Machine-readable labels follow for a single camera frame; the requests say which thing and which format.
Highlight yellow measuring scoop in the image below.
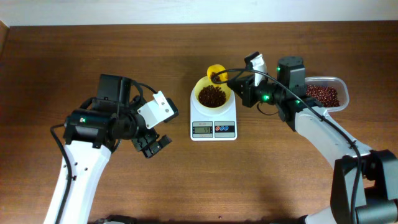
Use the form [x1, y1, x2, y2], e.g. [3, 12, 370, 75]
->
[207, 64, 228, 85]

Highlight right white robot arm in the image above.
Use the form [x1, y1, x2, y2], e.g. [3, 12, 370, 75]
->
[226, 54, 397, 224]

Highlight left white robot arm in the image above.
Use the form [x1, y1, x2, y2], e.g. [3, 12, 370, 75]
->
[44, 74, 178, 223]

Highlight red beans in bowl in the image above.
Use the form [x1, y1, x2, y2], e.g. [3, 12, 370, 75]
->
[198, 85, 226, 108]

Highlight pale yellow plastic bowl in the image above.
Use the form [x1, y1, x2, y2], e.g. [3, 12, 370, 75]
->
[194, 77, 231, 108]

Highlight white digital kitchen scale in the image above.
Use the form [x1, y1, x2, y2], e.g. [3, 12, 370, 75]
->
[190, 89, 238, 141]

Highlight red beans in container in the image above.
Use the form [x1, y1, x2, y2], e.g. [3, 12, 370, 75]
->
[307, 85, 340, 108]

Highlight clear plastic food container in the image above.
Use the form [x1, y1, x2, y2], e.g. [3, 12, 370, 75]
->
[305, 77, 349, 113]

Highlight right black cable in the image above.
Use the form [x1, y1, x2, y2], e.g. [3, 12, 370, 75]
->
[211, 67, 363, 224]

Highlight black cable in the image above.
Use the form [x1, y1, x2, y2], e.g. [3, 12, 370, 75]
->
[211, 67, 363, 224]
[49, 80, 159, 224]

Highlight left black cable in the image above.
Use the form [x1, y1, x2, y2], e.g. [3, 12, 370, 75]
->
[49, 80, 159, 224]

